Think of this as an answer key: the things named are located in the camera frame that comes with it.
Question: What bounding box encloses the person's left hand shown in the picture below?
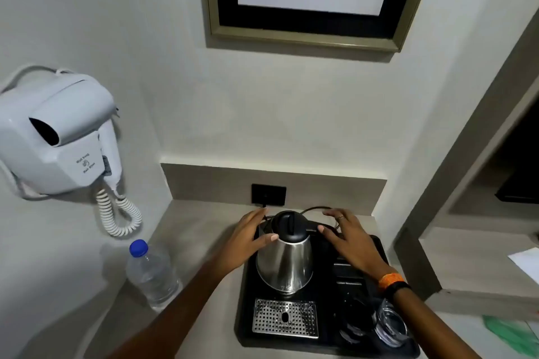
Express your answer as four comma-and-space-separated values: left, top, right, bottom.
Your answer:
213, 208, 280, 278

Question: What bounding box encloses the person's right hand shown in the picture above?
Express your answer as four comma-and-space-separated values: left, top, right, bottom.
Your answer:
317, 208, 390, 282

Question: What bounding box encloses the steel electric kettle black lid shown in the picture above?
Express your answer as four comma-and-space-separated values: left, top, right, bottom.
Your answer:
256, 210, 325, 295

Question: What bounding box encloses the person's right forearm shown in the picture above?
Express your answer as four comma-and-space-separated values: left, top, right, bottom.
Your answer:
391, 285, 470, 359

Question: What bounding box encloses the person's left forearm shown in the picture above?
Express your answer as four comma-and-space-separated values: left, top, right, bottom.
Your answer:
99, 257, 236, 359

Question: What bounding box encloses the orange wristband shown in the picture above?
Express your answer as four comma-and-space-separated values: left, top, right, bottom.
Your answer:
377, 272, 405, 291

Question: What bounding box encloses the perforated metal drip grate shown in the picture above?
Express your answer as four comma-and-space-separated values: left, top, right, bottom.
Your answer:
252, 298, 319, 339

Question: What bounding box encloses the black plastic tray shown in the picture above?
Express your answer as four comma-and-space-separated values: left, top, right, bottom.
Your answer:
236, 226, 422, 359

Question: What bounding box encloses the black wrist band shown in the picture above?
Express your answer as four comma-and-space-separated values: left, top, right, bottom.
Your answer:
384, 281, 413, 301

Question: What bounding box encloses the clear drinking glass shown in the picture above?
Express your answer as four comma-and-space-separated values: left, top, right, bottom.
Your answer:
374, 298, 408, 348
338, 295, 376, 344

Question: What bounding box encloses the clear water bottle blue cap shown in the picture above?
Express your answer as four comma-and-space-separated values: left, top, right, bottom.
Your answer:
125, 239, 183, 312

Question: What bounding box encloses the grey wooden shelf unit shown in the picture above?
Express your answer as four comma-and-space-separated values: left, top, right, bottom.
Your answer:
394, 10, 539, 318

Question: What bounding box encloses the black box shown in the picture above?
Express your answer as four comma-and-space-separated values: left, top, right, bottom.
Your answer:
494, 119, 539, 204

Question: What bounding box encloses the white paper sheet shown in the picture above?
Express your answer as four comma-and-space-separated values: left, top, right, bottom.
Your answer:
507, 247, 539, 286

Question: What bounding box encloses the green plastic bag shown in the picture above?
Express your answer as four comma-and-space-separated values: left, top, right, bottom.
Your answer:
482, 314, 539, 359

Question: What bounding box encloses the black power cable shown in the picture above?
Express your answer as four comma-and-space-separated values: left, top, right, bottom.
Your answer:
259, 204, 340, 232

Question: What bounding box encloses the black wall power outlet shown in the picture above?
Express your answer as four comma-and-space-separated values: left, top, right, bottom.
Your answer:
251, 183, 287, 206

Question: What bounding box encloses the white coiled cord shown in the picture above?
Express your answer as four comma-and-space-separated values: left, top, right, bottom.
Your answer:
95, 188, 143, 238

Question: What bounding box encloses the white wall-mounted hair dryer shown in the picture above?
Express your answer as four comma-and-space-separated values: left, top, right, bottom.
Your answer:
0, 63, 124, 200

